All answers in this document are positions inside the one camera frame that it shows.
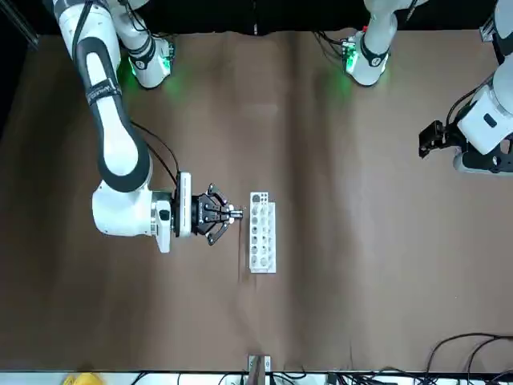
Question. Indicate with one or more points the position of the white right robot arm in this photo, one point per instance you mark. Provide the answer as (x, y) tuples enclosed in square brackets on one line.
[(112, 132)]

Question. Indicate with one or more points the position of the aluminium frame post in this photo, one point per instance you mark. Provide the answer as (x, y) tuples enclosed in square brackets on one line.
[(487, 30), (258, 369)]

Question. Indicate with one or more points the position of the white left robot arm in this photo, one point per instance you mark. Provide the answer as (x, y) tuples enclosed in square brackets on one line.
[(372, 52)]

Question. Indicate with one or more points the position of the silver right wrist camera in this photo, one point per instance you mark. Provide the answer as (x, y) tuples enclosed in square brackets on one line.
[(185, 200)]

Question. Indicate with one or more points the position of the aluminium frame rail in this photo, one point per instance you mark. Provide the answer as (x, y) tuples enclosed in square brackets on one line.
[(32, 36)]

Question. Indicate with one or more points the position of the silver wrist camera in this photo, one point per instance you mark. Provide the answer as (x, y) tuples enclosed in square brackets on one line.
[(185, 200), (459, 162)]

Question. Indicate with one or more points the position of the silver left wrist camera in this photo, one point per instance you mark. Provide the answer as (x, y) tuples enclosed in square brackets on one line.
[(459, 162)]

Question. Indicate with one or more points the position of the yellow plastic basket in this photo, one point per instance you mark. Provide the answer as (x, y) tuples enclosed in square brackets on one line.
[(84, 379)]

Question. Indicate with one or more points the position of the white test tube rack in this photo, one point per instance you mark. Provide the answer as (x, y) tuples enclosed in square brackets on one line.
[(262, 256)]

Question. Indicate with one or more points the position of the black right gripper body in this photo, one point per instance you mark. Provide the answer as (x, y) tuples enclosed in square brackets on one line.
[(200, 214)]

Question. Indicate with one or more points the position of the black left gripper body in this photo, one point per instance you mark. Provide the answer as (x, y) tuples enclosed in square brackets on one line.
[(455, 136)]

